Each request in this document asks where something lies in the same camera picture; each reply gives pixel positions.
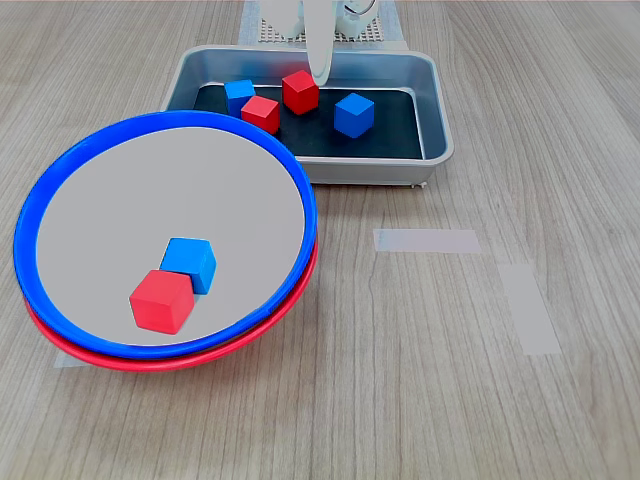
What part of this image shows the red cube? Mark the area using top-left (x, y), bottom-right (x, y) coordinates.
top-left (240, 95), bottom-right (281, 136)
top-left (128, 269), bottom-right (196, 336)
top-left (281, 69), bottom-right (321, 117)

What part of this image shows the white plate red rim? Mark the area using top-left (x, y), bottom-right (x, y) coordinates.
top-left (22, 234), bottom-right (320, 374)

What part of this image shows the wide white tape patch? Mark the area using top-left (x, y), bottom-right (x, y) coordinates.
top-left (239, 0), bottom-right (407, 51)

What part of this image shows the steel tray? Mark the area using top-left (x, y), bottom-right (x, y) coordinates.
top-left (160, 44), bottom-right (455, 189)

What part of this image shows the white tape strip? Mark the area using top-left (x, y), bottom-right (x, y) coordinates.
top-left (497, 263), bottom-right (564, 357)
top-left (53, 348), bottom-right (94, 370)
top-left (373, 228), bottom-right (483, 255)

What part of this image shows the white plate blue rim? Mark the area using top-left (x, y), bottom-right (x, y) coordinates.
top-left (13, 110), bottom-right (319, 362)

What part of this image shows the black mat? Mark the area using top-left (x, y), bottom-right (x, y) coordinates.
top-left (193, 82), bottom-right (425, 161)

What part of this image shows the pale perforated plate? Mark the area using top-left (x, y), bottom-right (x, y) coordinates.
top-left (257, 17), bottom-right (389, 44)

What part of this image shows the blue cube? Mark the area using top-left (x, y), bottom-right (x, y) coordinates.
top-left (159, 236), bottom-right (218, 297)
top-left (224, 79), bottom-right (258, 119)
top-left (333, 92), bottom-right (376, 140)

